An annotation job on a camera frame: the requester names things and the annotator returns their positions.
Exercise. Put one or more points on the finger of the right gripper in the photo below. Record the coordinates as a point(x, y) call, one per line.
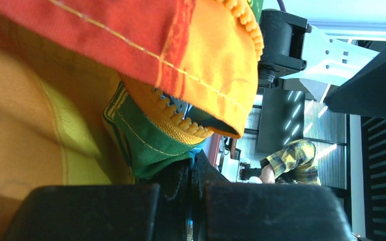
point(365, 93)

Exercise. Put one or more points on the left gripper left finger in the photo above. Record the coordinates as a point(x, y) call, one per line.
point(153, 210)

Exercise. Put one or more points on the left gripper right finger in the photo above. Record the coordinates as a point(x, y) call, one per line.
point(222, 210)

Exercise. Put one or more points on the rainbow striped zip jacket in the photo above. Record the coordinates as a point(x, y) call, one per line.
point(111, 92)

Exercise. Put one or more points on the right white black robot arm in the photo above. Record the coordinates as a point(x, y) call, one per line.
point(295, 49)

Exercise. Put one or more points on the red bar background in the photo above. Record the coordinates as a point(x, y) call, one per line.
point(214, 149)

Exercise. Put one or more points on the person in plaid shirt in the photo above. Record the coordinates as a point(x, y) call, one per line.
point(295, 163)

